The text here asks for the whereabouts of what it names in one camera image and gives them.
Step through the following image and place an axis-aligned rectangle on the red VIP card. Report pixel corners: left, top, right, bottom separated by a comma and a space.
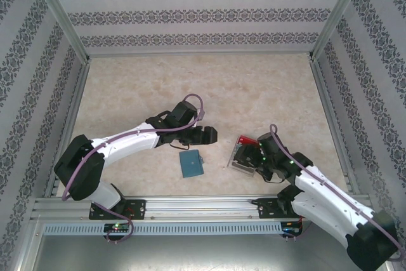
238, 135, 259, 146

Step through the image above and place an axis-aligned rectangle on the clear acrylic card box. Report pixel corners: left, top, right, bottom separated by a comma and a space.
226, 134, 265, 178

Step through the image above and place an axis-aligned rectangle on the teal leather card holder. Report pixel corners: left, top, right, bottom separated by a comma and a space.
178, 150, 205, 178

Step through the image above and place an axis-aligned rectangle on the right controller circuit board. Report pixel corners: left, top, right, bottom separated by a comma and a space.
282, 221, 305, 234

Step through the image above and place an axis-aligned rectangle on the controller circuit board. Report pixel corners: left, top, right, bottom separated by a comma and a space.
282, 221, 305, 234
104, 223, 131, 232

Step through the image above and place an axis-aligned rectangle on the grey metal panel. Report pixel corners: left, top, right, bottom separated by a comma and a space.
30, 234, 390, 271

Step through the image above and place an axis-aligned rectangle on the left controller circuit board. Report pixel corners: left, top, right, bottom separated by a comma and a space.
104, 223, 131, 232

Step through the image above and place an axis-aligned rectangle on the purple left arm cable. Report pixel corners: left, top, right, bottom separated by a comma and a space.
62, 93, 206, 244

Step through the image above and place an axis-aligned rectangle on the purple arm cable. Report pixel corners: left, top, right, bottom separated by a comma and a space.
268, 124, 402, 262
62, 93, 206, 244

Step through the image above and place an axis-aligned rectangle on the thin black right gripper wire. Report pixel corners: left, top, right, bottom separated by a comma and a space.
262, 174, 287, 185

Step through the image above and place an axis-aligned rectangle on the thin black gripper wire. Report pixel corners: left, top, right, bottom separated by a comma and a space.
169, 142, 192, 152
262, 174, 287, 185

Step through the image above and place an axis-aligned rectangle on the thin black left gripper wire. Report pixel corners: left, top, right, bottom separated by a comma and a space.
169, 142, 192, 152

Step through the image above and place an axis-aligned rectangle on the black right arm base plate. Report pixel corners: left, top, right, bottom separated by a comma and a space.
258, 197, 317, 220

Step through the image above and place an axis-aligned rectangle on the aluminium back rail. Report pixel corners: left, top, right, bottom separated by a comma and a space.
87, 51, 314, 58

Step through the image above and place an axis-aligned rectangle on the aluminium side rail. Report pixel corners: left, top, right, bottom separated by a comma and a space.
309, 58, 362, 194
43, 61, 92, 197

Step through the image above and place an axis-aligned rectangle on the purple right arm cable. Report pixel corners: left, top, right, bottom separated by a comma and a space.
268, 124, 402, 262

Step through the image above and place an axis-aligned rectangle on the aluminium front rail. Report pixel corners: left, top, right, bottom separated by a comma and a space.
30, 195, 372, 221

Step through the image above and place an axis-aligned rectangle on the slotted grey cable duct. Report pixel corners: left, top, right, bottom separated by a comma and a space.
43, 222, 284, 235

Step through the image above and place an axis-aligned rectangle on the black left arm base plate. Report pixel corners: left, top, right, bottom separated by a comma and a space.
88, 199, 147, 221

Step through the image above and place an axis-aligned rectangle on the aluminium frame post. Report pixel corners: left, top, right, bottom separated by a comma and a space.
309, 0, 372, 61
27, 0, 92, 65

